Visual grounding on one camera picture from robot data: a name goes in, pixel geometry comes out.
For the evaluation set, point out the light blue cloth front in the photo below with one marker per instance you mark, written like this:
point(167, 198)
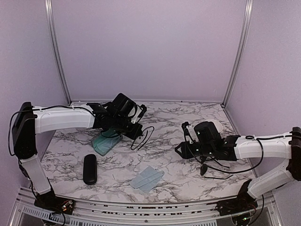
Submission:
point(147, 179)

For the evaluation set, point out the aluminium frame post right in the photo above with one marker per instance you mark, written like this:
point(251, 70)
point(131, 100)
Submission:
point(241, 46)

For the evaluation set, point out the aluminium frame post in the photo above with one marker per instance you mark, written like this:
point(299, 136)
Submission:
point(241, 46)
point(56, 51)

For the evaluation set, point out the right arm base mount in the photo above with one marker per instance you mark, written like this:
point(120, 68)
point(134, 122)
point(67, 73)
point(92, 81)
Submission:
point(242, 202)

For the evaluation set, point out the black glasses case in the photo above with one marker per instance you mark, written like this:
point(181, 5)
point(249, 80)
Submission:
point(90, 169)

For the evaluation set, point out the light blue cleaning cloth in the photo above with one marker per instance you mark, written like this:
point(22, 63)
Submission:
point(102, 147)

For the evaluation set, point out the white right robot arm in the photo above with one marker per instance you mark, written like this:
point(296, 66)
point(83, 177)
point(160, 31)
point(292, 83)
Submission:
point(286, 146)

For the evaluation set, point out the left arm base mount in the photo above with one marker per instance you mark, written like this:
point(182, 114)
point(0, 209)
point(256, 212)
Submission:
point(51, 201)

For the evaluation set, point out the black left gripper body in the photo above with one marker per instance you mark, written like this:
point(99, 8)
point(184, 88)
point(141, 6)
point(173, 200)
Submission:
point(119, 125)

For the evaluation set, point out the aluminium frame post left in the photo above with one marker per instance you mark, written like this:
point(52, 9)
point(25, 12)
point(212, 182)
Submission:
point(56, 51)

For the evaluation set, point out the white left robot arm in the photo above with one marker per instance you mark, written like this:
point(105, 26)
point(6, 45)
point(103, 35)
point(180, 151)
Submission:
point(32, 120)

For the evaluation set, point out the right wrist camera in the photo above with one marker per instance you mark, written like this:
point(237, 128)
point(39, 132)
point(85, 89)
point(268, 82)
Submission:
point(189, 132)

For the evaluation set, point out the black rimless sunglasses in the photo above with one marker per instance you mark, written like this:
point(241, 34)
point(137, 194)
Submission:
point(207, 169)

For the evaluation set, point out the aluminium front rail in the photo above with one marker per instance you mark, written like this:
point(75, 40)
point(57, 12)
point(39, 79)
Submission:
point(97, 213)

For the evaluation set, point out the grey marbled glasses case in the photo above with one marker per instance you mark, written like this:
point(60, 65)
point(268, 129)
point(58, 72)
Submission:
point(107, 135)

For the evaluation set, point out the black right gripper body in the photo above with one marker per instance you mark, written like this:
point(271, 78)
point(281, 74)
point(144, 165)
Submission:
point(205, 150)

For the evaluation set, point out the orange bowl white inside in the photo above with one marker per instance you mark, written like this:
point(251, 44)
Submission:
point(218, 125)

